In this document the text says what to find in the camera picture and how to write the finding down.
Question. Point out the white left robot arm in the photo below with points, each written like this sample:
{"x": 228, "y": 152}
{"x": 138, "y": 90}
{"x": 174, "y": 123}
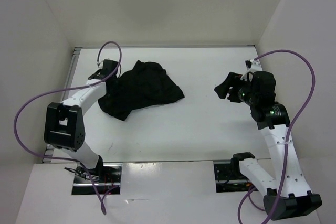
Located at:
{"x": 64, "y": 127}

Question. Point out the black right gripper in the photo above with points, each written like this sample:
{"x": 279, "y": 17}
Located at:
{"x": 232, "y": 80}

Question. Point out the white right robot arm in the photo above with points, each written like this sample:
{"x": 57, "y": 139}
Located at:
{"x": 287, "y": 195}

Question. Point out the black pleated skirt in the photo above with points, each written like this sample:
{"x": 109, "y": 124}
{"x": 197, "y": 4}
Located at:
{"x": 147, "y": 84}

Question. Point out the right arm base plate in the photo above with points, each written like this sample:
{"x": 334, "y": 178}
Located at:
{"x": 226, "y": 181}

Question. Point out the white front cover board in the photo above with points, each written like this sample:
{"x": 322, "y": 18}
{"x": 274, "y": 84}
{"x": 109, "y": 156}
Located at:
{"x": 176, "y": 192}

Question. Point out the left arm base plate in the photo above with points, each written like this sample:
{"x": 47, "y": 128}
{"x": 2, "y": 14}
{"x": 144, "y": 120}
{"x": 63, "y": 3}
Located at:
{"x": 109, "y": 183}

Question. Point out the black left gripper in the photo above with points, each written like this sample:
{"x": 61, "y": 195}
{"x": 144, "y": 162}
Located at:
{"x": 115, "y": 76}

